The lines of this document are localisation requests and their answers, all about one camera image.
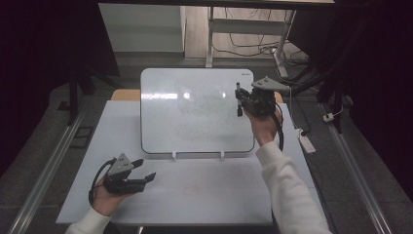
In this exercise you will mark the wooden board under table top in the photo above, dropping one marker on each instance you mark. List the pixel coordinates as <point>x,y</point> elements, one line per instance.
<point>126,95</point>

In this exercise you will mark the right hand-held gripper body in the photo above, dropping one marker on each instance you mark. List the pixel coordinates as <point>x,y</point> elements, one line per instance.
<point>264,97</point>

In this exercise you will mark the dark curtain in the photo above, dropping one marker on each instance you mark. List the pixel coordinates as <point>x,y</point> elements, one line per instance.
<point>35,65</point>
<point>376,65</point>

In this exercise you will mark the black rectangular floor frame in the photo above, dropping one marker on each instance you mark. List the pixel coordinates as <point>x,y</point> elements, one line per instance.
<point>82,136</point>

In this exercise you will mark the aluminium floor rail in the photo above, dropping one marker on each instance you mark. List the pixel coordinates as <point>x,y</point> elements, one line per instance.
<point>357,169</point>
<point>45,175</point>

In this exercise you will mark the person's left hand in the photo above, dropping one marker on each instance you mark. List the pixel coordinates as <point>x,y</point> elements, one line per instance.
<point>108,198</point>

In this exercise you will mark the white cabinet panel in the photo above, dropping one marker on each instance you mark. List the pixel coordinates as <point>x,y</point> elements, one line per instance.
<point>142,27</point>

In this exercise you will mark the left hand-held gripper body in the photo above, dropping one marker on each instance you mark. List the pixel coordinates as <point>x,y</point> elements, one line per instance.
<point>120,177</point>

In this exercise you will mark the black whiteboard marker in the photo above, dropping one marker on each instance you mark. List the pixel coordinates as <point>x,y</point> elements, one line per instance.
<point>239,112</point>

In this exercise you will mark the small white plug adapter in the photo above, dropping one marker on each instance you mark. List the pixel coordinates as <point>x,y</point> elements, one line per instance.
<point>328,117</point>

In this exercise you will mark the person's right hand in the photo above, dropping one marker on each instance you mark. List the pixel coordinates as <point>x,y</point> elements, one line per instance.
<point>264,128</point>

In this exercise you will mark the white metal desk frame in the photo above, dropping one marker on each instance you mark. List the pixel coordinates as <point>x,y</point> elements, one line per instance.
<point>246,26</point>

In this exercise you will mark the white whiteboard with black rim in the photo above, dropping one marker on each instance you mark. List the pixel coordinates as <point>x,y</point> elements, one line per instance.
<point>195,110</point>

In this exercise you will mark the white whiteboard stand foot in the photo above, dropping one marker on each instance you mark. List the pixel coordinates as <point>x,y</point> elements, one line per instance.
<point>222,155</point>
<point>174,156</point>

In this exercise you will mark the black metal stand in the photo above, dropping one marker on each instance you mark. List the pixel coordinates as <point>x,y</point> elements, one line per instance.
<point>73,97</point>

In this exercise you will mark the white power strip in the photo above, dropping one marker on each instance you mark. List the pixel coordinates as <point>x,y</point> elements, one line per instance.
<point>306,141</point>

